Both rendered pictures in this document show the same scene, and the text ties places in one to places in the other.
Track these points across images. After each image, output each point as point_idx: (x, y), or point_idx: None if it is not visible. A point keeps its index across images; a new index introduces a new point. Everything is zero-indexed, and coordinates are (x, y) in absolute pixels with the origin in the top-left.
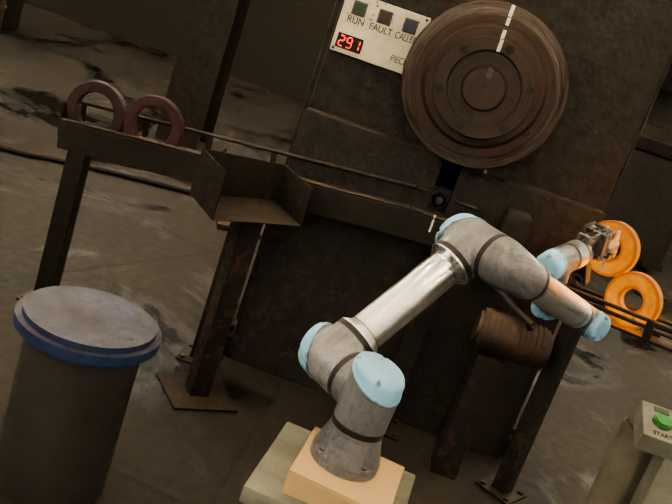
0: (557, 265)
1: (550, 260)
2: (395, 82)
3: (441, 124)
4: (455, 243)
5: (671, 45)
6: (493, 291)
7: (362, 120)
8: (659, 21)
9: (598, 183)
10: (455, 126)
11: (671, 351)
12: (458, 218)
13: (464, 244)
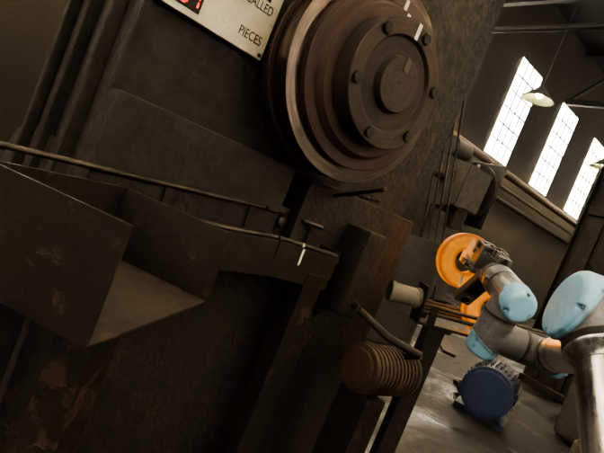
0: (537, 304)
1: (531, 299)
2: (236, 66)
3: (335, 128)
4: None
5: (463, 65)
6: (324, 314)
7: (190, 115)
8: (460, 39)
9: (402, 192)
10: (367, 131)
11: None
12: (603, 283)
13: None
